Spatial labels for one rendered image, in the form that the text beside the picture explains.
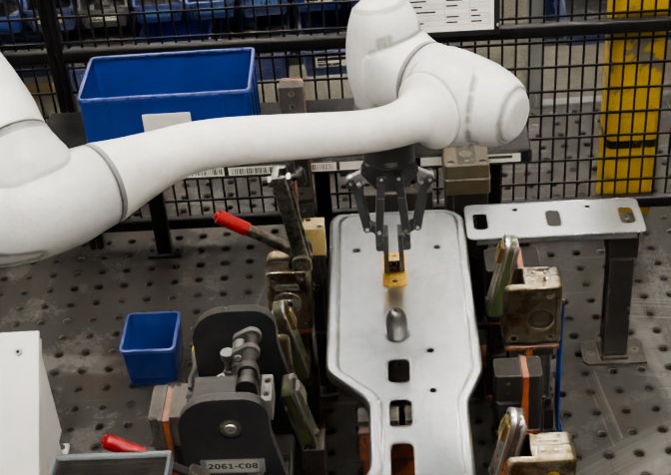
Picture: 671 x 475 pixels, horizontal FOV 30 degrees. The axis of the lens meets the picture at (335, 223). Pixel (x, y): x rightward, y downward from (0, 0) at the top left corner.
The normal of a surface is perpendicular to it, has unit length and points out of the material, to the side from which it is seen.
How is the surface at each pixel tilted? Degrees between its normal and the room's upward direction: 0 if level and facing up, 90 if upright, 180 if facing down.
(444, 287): 0
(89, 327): 0
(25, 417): 43
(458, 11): 90
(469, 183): 88
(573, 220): 0
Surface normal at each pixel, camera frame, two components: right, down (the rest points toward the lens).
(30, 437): -0.04, -0.21
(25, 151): 0.49, -0.37
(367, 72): -0.65, 0.43
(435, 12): -0.01, 0.58
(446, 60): -0.15, -0.79
